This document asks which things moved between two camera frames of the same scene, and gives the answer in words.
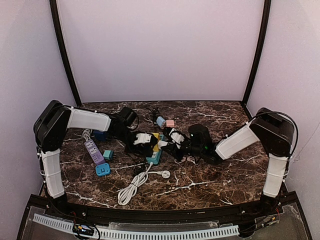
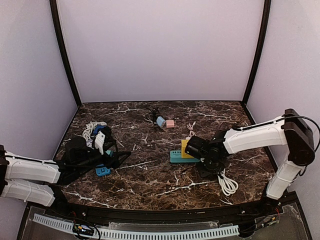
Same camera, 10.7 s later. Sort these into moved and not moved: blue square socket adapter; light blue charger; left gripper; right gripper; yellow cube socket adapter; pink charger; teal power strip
Moved: right gripper; teal power strip; yellow cube socket adapter; left gripper
Not moved: pink charger; light blue charger; blue square socket adapter
